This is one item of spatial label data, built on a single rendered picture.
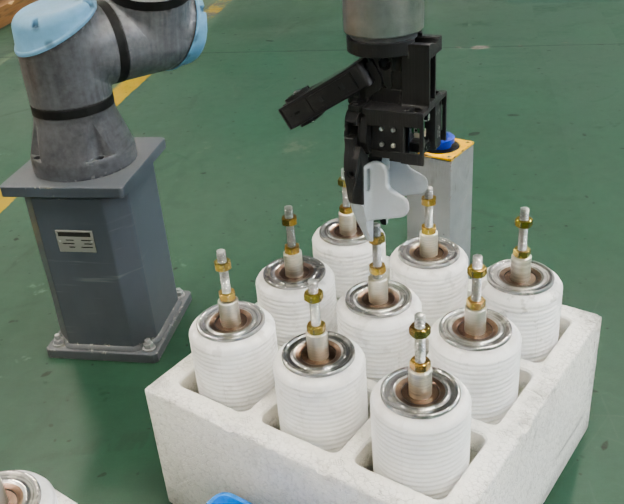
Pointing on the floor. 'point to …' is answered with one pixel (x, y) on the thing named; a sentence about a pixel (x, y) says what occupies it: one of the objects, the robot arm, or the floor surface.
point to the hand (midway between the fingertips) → (370, 219)
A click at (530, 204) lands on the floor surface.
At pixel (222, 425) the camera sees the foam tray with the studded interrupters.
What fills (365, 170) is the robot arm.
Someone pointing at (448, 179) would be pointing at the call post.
